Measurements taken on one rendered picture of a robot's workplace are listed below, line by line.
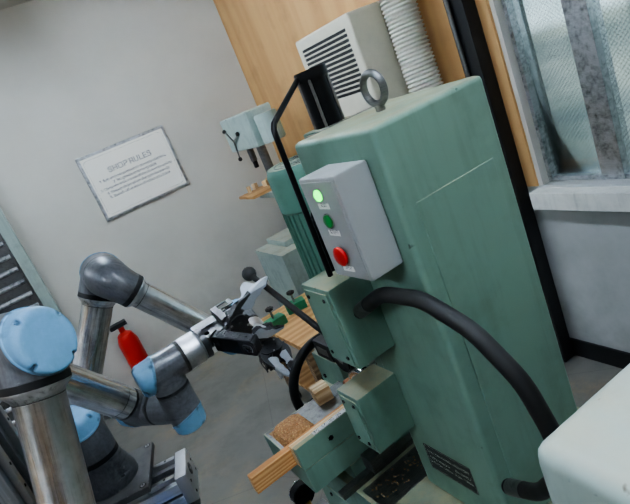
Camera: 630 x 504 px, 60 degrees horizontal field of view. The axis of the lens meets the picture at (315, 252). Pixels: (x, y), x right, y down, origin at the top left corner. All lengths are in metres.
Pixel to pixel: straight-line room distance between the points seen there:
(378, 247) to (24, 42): 3.58
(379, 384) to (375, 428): 0.08
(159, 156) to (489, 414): 3.47
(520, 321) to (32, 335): 0.78
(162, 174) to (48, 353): 3.18
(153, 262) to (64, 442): 3.15
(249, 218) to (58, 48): 1.73
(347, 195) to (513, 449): 0.51
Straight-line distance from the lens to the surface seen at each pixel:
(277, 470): 1.21
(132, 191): 4.06
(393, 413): 1.04
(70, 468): 1.05
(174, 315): 1.58
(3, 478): 1.38
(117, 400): 1.29
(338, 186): 0.73
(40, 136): 4.05
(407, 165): 0.76
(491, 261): 0.87
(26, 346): 0.98
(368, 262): 0.76
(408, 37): 2.48
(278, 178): 1.07
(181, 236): 4.15
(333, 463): 1.23
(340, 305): 0.87
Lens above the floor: 1.60
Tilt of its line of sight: 16 degrees down
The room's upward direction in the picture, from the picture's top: 23 degrees counter-clockwise
